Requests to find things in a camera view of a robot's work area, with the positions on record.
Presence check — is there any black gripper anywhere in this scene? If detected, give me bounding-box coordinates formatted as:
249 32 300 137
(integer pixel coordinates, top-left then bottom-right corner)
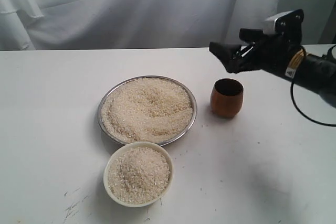
209 28 307 77

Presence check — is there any brown wooden cup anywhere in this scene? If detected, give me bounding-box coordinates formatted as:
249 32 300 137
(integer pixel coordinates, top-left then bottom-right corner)
210 78 244 118

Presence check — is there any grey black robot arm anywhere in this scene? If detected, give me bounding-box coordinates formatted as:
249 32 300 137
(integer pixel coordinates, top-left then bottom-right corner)
209 28 335 106

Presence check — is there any beige grain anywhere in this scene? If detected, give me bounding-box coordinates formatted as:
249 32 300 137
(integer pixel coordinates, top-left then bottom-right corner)
100 77 193 144

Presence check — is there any white ceramic bowl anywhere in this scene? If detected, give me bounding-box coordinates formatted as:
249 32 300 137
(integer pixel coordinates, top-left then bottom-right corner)
103 142 174 208

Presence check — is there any rice in white bowl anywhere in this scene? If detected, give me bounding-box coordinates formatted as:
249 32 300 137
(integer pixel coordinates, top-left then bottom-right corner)
107 147 171 205

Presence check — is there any round steel tray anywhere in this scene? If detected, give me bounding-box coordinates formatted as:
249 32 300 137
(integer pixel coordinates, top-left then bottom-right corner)
98 76 197 146

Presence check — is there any white backdrop cloth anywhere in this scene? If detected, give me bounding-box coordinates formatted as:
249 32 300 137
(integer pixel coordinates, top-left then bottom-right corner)
1 0 335 50

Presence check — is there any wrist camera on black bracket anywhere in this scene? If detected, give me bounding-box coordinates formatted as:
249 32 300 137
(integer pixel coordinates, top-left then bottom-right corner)
262 9 304 44

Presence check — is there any black cable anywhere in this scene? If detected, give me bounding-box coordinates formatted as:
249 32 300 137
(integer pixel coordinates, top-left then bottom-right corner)
290 44 336 126

